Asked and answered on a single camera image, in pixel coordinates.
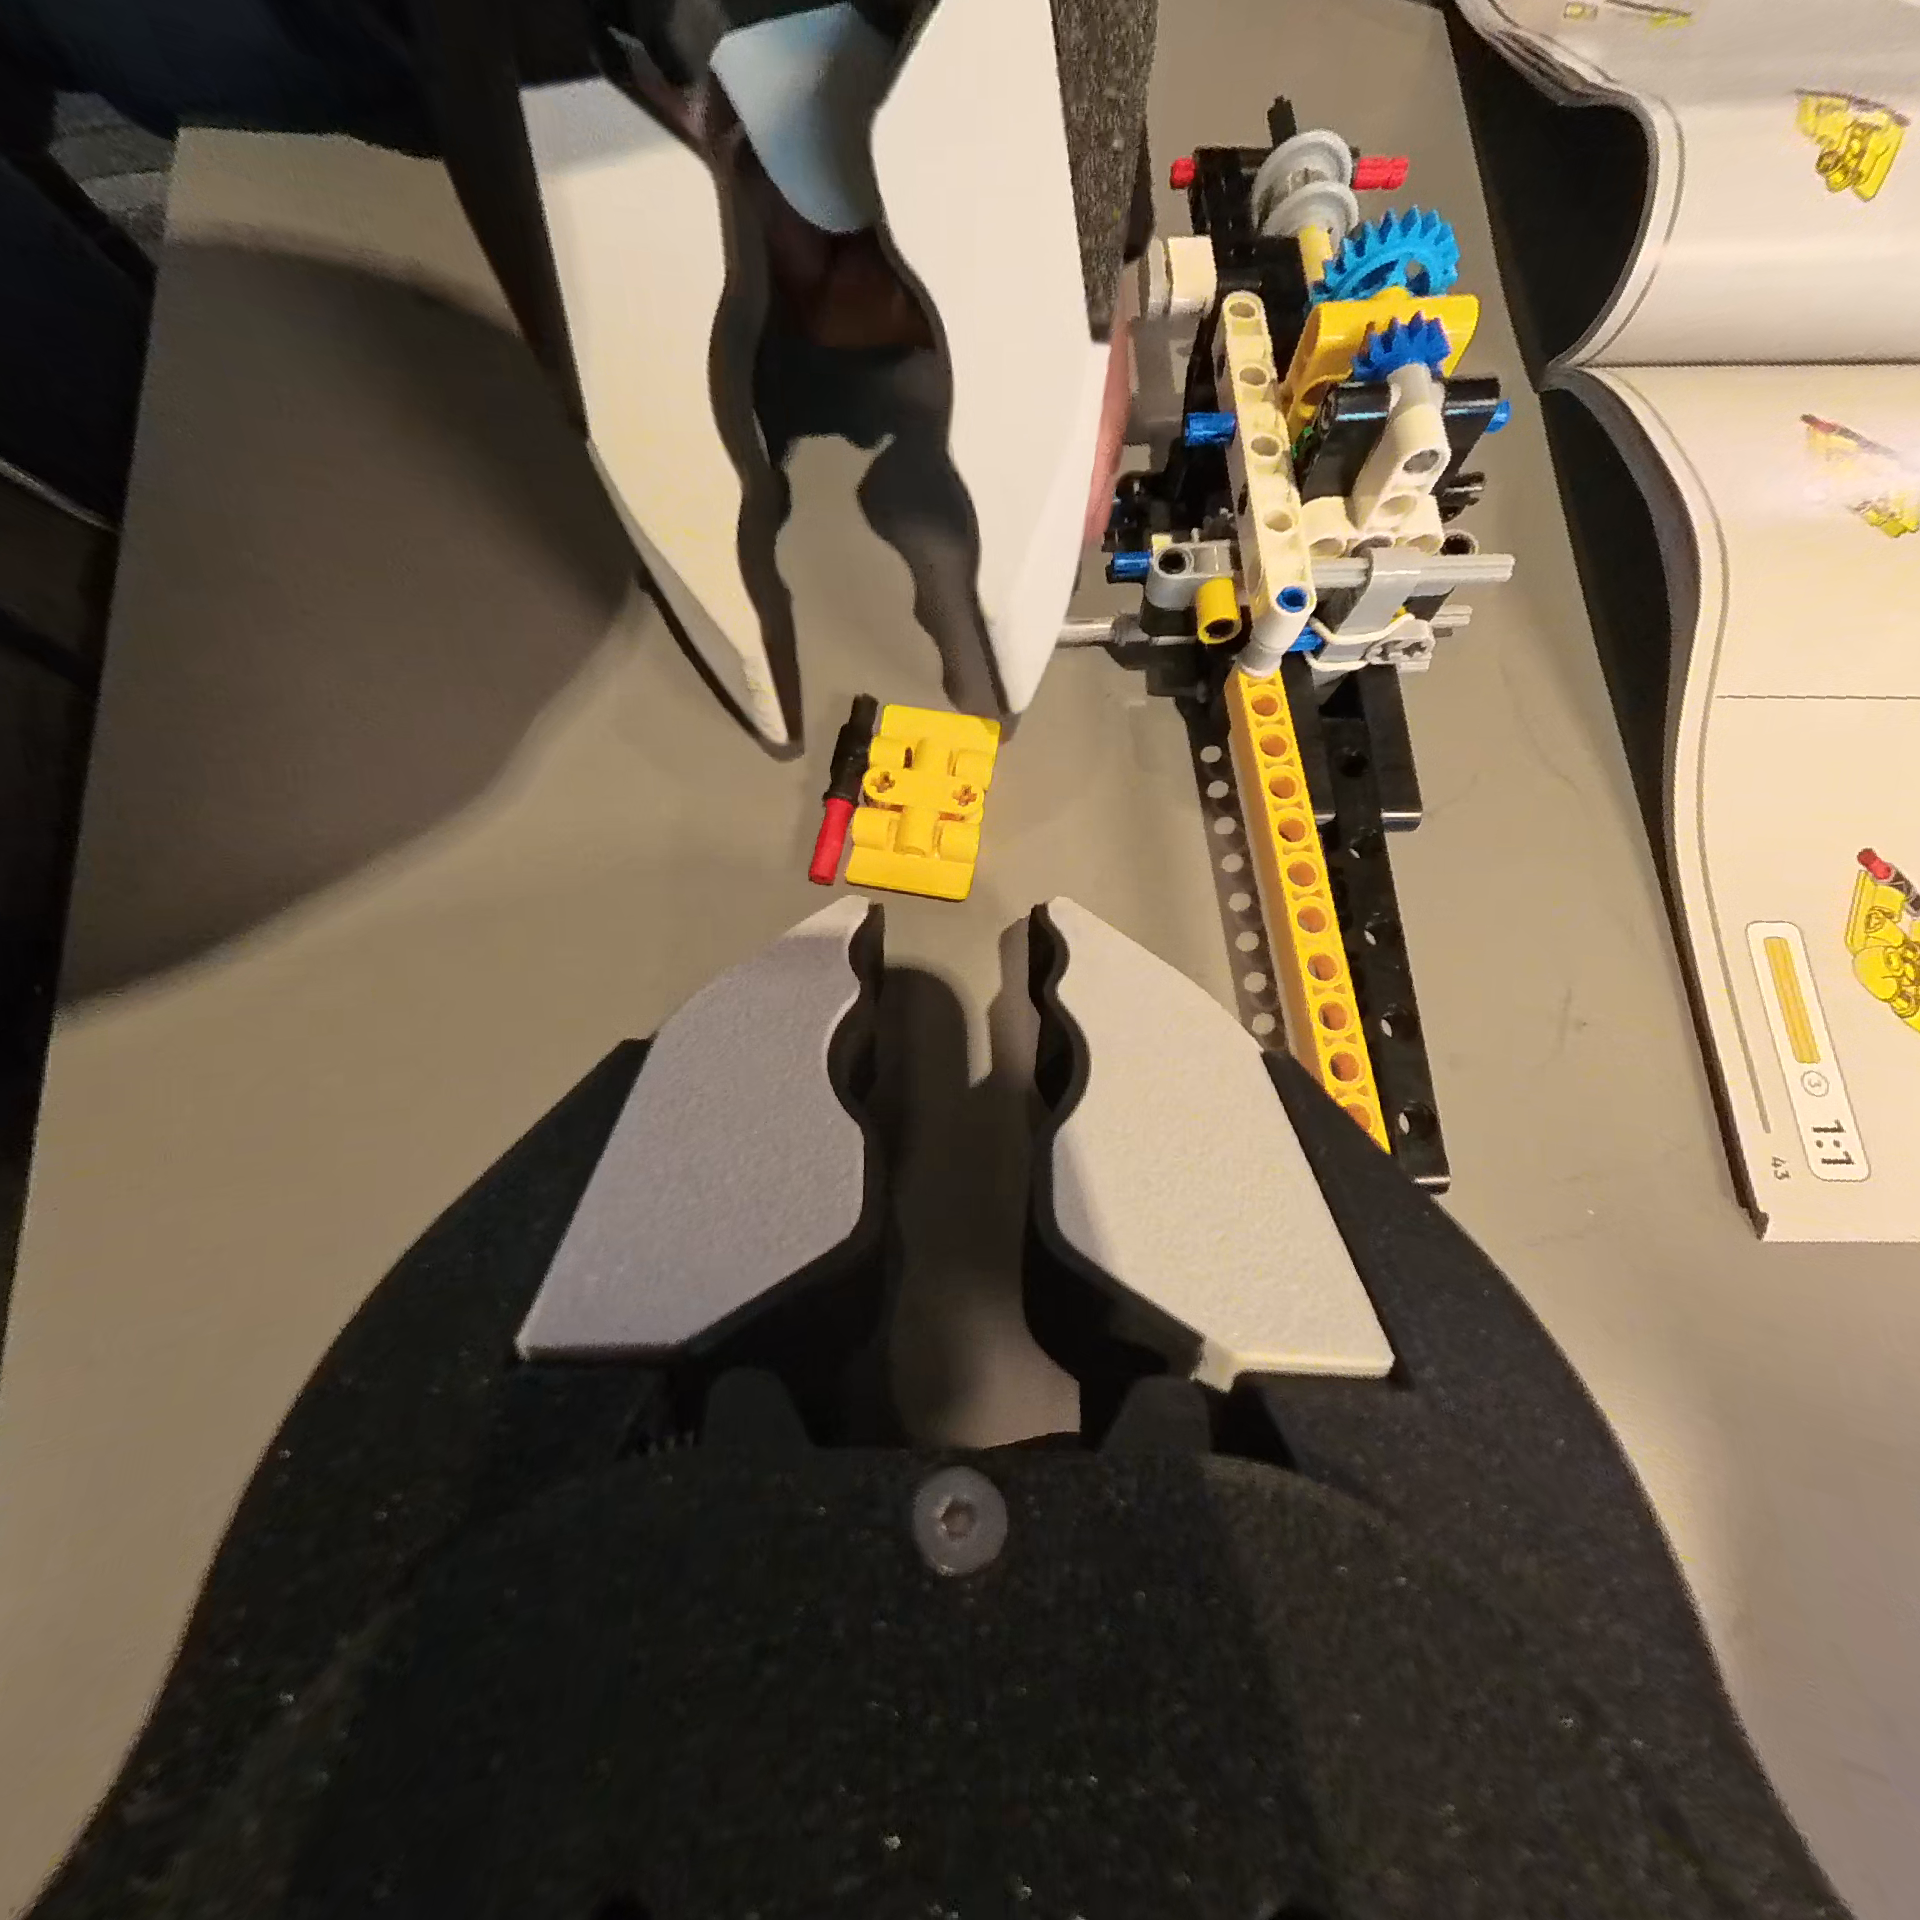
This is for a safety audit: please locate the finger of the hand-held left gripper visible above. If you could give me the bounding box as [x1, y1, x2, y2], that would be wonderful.
[521, 59, 803, 752]
[870, 0, 1117, 721]

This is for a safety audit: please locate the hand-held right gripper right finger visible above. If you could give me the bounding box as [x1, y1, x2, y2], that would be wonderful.
[992, 897, 1408, 1392]

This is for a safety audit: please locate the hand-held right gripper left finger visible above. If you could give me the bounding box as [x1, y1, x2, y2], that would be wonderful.
[516, 897, 882, 1366]

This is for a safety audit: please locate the red and black lego pin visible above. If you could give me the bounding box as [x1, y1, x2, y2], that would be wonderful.
[807, 694, 884, 889]

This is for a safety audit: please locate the yellow lego connector piece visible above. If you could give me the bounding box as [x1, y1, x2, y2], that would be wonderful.
[844, 703, 1004, 907]

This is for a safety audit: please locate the lego vehicle chassis assembly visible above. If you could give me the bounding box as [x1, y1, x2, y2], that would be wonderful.
[1055, 97, 1518, 1197]

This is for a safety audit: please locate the lego instruction booklet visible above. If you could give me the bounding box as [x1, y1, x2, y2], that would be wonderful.
[1447, 0, 1920, 1247]

